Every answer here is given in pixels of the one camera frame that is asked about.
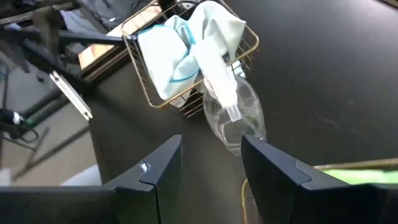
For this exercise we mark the black table mat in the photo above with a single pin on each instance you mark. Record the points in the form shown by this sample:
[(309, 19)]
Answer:
[(326, 77)]

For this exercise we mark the silver metal plate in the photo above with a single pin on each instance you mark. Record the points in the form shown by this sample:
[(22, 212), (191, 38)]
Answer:
[(71, 96)]

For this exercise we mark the green microfiber towel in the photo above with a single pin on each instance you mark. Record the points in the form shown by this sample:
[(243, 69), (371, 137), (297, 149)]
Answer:
[(367, 176)]

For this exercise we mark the black metal table frame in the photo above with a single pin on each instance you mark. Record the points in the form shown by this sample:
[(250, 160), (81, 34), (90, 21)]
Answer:
[(105, 69)]

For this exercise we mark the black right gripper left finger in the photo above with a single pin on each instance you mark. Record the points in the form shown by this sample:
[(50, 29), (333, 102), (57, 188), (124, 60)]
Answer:
[(155, 186)]

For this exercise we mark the light blue microfiber towel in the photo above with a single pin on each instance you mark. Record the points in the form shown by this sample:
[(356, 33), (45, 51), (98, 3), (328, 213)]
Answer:
[(217, 28), (164, 59)]

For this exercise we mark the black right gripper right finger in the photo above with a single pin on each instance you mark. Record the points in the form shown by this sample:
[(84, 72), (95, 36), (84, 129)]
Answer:
[(280, 186)]

